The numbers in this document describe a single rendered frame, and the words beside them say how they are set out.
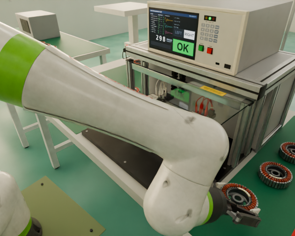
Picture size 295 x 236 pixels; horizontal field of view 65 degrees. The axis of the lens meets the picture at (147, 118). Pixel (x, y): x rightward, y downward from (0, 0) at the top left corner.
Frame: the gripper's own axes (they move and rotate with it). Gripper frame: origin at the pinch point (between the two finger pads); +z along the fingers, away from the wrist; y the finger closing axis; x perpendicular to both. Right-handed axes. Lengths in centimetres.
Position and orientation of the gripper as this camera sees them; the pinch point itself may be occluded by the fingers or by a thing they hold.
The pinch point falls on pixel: (237, 199)
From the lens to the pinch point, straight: 79.2
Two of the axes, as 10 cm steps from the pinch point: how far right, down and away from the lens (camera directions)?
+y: 6.0, 4.4, -6.7
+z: 6.5, 2.2, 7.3
